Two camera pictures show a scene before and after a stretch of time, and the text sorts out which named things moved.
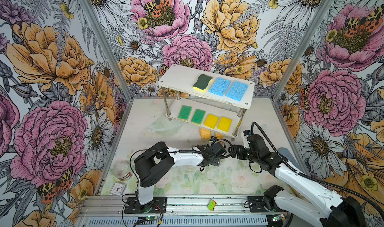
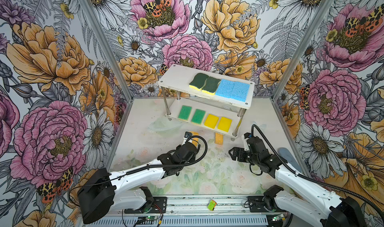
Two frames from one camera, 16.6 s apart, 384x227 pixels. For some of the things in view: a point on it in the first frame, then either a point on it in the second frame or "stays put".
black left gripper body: [216, 162] -> [191, 160]
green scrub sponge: [185, 112] stays put
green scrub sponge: [198, 116] stays put
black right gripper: [240, 149] stays put
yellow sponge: [225, 124] stays put
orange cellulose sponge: [205, 134] -> [195, 134]
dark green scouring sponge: [202, 83] -> [210, 85]
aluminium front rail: [99, 205] stays put
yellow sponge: [211, 121] stays put
